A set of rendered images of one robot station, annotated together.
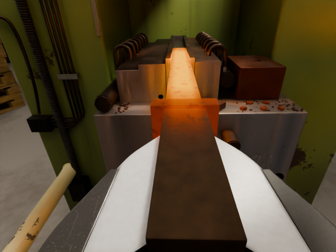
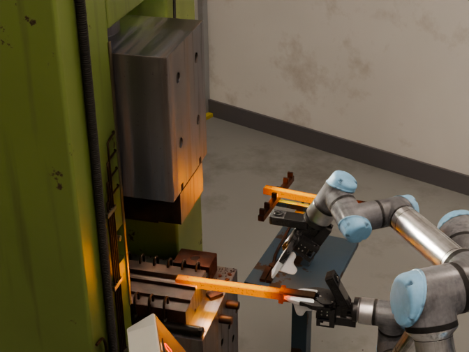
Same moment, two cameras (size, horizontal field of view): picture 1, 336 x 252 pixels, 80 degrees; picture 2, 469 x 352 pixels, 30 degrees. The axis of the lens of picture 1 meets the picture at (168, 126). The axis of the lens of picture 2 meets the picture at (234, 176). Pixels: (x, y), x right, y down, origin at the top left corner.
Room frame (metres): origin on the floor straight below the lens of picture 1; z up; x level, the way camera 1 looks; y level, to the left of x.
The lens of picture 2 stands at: (-0.19, 2.05, 2.49)
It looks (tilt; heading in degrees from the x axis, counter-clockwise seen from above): 28 degrees down; 282
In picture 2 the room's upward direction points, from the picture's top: 1 degrees counter-clockwise
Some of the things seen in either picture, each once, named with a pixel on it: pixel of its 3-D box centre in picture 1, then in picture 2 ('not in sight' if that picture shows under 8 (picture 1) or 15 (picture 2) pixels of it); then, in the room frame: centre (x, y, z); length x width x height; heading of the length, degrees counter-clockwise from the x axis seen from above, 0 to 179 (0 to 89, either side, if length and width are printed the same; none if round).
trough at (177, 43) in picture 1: (179, 45); (132, 274); (0.59, -0.04, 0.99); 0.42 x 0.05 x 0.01; 177
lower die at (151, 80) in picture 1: (170, 59); (130, 288); (0.59, -0.01, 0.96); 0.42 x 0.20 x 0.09; 177
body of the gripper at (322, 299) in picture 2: not in sight; (336, 309); (-0.03, 0.00, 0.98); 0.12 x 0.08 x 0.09; 177
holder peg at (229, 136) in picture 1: (230, 141); (232, 304); (0.30, -0.11, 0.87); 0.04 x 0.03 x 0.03; 177
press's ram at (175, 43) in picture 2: not in sight; (121, 96); (0.59, -0.06, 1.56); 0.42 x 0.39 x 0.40; 177
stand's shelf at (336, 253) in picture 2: not in sight; (303, 262); (0.14, -0.59, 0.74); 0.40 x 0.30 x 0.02; 80
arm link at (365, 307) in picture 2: not in sight; (365, 310); (-0.11, 0.00, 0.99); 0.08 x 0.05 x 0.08; 87
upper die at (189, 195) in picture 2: not in sight; (121, 183); (0.59, -0.01, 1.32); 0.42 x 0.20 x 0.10; 177
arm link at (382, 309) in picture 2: not in sight; (393, 315); (-0.19, 0.01, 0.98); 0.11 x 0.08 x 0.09; 177
